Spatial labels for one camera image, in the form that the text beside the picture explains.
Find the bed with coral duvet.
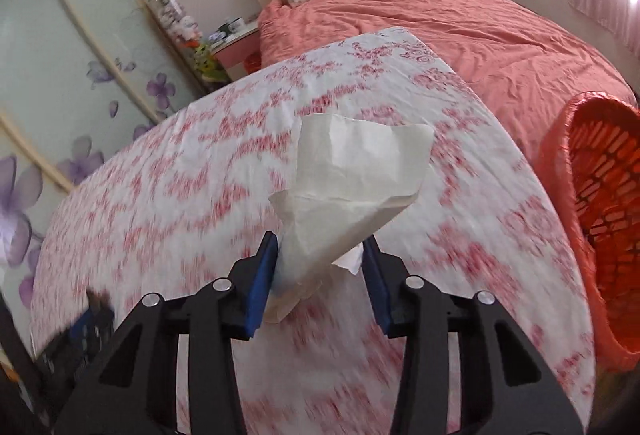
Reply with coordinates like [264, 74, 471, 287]
[257, 0, 638, 166]

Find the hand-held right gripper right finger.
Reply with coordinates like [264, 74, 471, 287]
[361, 235, 586, 435]

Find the red floral white tablecloth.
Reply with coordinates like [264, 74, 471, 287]
[30, 27, 598, 435]

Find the plush toy display case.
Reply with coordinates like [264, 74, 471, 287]
[147, 0, 231, 83]

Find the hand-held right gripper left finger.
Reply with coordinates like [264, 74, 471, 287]
[54, 231, 279, 435]

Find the floral sliding door wardrobe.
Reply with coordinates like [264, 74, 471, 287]
[0, 0, 211, 316]

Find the pink and white nightstand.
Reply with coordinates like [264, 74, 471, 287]
[212, 19, 261, 83]

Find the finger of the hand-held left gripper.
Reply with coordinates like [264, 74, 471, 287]
[40, 290, 117, 391]

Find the orange plastic basket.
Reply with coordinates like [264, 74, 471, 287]
[535, 91, 640, 372]

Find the white paper tissue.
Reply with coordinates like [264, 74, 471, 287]
[264, 113, 436, 323]

